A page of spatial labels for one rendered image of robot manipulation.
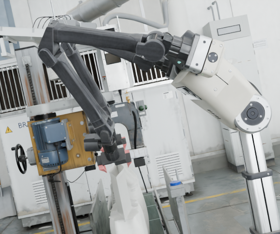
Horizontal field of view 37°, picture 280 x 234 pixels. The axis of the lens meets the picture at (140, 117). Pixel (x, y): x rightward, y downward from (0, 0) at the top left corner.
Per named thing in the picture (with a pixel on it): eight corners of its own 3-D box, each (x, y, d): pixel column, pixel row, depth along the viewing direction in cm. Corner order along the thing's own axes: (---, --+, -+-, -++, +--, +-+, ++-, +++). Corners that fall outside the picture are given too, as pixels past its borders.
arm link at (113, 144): (113, 144, 165) (115, 133, 168) (96, 145, 166) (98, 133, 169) (116, 154, 170) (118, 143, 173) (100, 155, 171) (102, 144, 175)
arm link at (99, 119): (46, 46, 144) (56, 35, 153) (34, 54, 146) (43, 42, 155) (113, 139, 161) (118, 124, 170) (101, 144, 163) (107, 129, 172)
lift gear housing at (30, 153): (37, 165, 240) (33, 146, 240) (28, 167, 240) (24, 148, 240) (41, 162, 251) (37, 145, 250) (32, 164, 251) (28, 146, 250)
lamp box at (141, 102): (146, 115, 237) (143, 100, 237) (138, 116, 237) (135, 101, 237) (145, 114, 245) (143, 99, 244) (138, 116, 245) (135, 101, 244)
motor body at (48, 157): (67, 164, 217) (57, 117, 215) (38, 170, 216) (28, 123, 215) (71, 160, 232) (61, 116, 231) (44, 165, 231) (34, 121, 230)
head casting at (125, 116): (144, 146, 238) (134, 95, 237) (102, 155, 237) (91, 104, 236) (142, 141, 268) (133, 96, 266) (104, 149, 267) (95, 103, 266)
